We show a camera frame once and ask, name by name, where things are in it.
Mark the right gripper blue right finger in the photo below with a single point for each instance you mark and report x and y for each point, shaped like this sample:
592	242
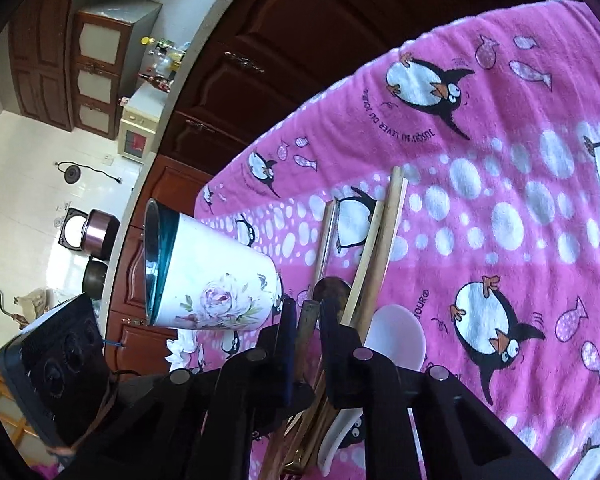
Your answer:
338	342

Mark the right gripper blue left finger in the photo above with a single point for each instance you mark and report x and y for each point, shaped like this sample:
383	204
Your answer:
284	350

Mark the white ceramic spoon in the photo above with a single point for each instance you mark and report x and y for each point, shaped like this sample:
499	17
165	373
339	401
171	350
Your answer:
389	442

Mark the light bamboo chopstick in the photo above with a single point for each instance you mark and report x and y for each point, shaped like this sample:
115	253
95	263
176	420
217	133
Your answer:
362	300
393	206

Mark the white floral utensil cup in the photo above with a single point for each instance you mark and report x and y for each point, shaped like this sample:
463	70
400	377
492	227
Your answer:
197	278

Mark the wooden handled metal fork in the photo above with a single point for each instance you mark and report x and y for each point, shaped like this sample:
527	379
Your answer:
275	452

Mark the dark wooden kitchen cabinets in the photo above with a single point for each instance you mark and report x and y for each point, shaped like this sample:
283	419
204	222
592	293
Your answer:
255	63

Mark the stainless steel spoon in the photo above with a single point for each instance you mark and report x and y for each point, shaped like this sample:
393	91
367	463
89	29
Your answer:
301	434

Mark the pink rice cooker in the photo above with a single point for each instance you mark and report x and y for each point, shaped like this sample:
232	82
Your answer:
92	233

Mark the white small oven appliance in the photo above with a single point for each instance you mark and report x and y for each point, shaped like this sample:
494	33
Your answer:
139	122

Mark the pink penguin towel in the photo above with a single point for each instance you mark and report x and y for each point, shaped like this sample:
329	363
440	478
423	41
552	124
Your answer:
495	122

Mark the condiment bottles on counter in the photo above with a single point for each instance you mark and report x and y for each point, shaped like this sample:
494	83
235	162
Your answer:
166	61

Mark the tall wooden glass cupboard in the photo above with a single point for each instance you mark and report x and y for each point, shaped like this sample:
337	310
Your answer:
73	60

